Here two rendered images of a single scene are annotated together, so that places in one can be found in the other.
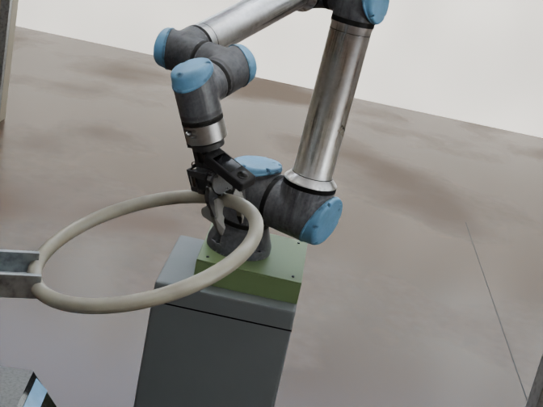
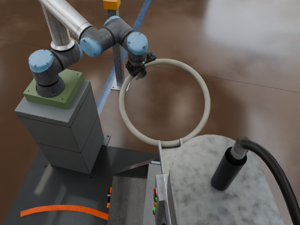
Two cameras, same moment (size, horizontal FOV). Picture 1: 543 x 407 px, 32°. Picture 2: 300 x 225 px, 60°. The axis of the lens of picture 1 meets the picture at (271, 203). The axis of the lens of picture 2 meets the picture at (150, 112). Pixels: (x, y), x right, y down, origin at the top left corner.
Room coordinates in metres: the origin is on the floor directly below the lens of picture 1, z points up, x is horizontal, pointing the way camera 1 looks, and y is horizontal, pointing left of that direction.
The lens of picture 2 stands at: (1.72, 1.11, 2.27)
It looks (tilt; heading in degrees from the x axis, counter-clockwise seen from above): 53 degrees down; 282
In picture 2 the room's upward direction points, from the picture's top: 1 degrees clockwise
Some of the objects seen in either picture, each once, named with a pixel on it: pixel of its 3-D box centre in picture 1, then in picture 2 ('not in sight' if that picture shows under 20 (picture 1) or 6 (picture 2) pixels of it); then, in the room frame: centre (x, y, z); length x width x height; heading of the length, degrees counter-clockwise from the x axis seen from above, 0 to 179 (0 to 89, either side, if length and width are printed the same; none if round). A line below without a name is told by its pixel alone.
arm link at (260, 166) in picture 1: (254, 189); (44, 66); (2.62, 0.06, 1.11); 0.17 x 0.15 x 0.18; 62
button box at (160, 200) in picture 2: not in sight; (159, 202); (1.73, 0.83, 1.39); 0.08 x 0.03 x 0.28; 109
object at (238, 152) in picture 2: not in sight; (230, 165); (1.60, 0.86, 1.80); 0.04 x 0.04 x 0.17
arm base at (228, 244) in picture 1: (242, 231); (48, 82); (2.63, 0.07, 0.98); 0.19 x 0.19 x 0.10
